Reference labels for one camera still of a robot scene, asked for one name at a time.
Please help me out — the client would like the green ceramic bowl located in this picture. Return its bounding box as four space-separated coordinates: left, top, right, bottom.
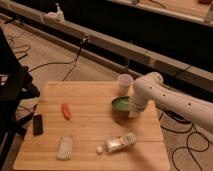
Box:
111 96 129 112

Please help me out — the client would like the translucent plastic cup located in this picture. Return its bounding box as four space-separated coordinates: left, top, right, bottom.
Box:
117 74 134 95

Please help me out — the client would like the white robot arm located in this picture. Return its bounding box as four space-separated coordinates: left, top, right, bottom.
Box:
129 72 213 133

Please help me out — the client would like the clear plastic bottle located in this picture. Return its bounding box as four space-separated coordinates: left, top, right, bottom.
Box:
96 132 136 154

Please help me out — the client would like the wooden table board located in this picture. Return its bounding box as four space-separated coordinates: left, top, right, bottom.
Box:
14 81 170 171

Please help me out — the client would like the orange carrot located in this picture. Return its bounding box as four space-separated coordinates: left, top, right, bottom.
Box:
61 103 71 120

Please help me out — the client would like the black rectangular block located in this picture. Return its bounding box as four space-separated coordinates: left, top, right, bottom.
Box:
33 114 43 136

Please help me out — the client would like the black stand left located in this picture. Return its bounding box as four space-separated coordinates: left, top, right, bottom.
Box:
0 28 40 171

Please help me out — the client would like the black floor cable right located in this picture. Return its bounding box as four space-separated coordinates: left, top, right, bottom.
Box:
158 111 213 171

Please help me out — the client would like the black floor cable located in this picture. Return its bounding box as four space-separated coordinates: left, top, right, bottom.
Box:
158 111 213 171
28 36 90 82

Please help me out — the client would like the long metal rail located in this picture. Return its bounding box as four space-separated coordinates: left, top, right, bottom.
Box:
0 0 213 93

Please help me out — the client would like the black floor cable left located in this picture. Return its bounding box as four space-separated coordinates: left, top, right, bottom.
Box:
28 36 90 82

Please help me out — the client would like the white object on rail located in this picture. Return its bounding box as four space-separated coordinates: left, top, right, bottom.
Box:
45 4 65 22

